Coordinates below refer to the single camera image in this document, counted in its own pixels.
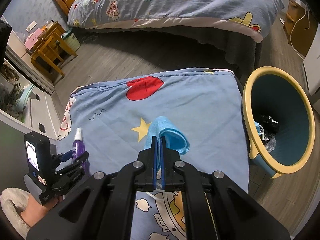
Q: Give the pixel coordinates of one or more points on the light blue cleaning cloth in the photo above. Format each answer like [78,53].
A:
[175,139]

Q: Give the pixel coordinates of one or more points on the black plastic bag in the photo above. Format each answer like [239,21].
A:
[270,127]

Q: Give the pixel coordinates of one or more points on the blue cartoon table cloth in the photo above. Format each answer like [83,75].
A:
[119,118]

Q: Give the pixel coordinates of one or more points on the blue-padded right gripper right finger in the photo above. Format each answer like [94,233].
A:
[214,206]

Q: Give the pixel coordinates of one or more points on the left hand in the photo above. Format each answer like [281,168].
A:
[34,211]

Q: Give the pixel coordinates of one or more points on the grey bed skirt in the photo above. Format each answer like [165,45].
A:
[181,47]

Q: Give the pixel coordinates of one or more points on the white grey air purifier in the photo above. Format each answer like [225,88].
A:
[312,66]

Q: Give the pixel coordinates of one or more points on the blue yellow-rimmed trash bin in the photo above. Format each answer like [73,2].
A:
[272,91]

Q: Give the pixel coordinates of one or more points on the white fluffy sleeve forearm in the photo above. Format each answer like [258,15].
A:
[13,202]

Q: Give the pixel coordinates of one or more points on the wooden cabinet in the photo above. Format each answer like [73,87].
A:
[300,27]

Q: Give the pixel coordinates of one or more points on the blue cartoon duvet on bed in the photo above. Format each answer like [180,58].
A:
[253,18]

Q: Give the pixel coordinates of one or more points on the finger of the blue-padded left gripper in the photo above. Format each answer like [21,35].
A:
[62,157]
[65,179]

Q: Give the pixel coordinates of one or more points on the pink clear plastic bag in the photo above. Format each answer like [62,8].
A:
[269,143]

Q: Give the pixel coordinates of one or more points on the purple spray bottle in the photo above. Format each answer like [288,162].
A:
[78,145]

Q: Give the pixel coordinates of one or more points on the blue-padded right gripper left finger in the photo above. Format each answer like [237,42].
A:
[102,206]

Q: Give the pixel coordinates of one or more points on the small wooden chair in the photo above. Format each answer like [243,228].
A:
[49,49]

